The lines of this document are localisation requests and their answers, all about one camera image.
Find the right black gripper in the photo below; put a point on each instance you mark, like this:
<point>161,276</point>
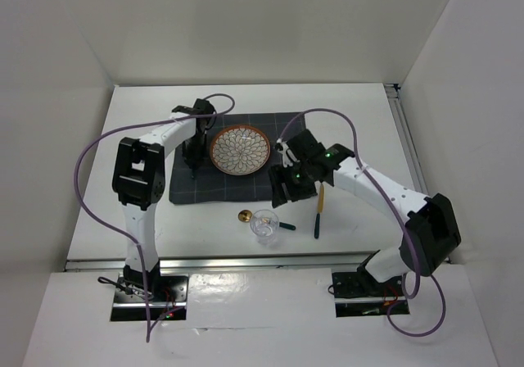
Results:
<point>282,174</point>

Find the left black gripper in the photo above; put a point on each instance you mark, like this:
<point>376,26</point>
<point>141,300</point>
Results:
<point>187,156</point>

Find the gold knife green handle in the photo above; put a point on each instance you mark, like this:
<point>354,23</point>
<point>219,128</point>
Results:
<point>320,204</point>

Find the dark grey checked napkin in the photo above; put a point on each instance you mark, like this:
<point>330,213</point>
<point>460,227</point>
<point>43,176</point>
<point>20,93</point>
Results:
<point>212,185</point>

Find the floral patterned ceramic plate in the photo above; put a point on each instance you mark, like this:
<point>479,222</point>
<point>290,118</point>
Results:
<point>239,150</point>

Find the clear drinking glass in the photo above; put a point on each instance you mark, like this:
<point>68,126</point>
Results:
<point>264,224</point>

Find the gold spoon green handle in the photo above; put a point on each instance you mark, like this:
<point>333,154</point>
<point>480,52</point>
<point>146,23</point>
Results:
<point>245,216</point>

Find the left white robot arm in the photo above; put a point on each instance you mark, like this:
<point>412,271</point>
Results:
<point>139,182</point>

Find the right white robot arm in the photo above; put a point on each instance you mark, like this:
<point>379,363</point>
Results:
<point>429,231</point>

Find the aluminium right side rail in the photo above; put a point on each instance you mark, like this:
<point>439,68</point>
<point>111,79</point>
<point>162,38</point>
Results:
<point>406,138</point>

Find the aluminium rail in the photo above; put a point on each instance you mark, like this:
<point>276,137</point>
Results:
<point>272,261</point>
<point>406,138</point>

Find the aluminium front rail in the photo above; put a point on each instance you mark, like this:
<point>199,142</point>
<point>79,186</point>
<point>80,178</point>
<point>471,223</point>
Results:
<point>272,261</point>

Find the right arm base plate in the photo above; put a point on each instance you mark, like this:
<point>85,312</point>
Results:
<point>356,294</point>

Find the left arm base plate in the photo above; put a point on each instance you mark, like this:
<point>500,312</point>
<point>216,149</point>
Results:
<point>168,301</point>

